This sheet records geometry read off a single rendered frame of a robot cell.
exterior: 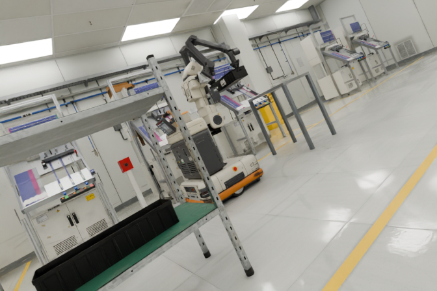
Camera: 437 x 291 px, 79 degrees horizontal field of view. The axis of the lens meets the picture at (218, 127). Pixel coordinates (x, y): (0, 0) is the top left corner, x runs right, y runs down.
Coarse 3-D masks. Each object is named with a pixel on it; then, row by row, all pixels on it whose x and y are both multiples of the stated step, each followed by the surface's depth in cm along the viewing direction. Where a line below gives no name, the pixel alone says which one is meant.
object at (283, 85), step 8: (288, 80) 291; (296, 80) 326; (312, 80) 308; (272, 88) 302; (312, 88) 308; (256, 96) 330; (272, 96) 367; (288, 96) 287; (320, 104) 308; (256, 112) 346; (280, 112) 367; (296, 112) 287; (328, 120) 307; (264, 128) 347; (288, 128) 366; (304, 128) 288; (304, 136) 290; (312, 144) 289; (272, 152) 347
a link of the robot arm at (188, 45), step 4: (188, 40) 272; (192, 40) 274; (188, 44) 271; (192, 44) 272; (188, 48) 274; (192, 48) 270; (192, 52) 271; (196, 52) 268; (196, 56) 269; (200, 56) 267; (204, 56) 267; (200, 60) 269; (204, 60) 264; (208, 60) 262; (204, 64) 267; (208, 64) 260; (212, 64) 260; (212, 72) 268
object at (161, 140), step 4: (140, 128) 361; (144, 128) 362; (152, 128) 363; (144, 132) 356; (156, 132) 358; (148, 136) 349; (156, 136) 351; (160, 136) 351; (160, 140) 345; (164, 140) 346; (160, 144) 340
